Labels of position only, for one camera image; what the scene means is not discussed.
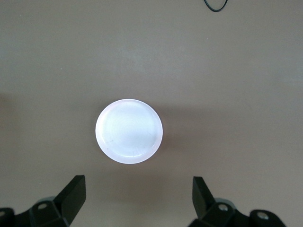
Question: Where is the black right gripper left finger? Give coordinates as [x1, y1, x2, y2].
[0, 175, 87, 227]

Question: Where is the thin black cable loop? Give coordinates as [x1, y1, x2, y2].
[203, 0, 229, 12]

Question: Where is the pink round plate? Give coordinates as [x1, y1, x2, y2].
[95, 99, 164, 164]

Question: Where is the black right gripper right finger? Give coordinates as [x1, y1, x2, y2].
[189, 176, 291, 227]

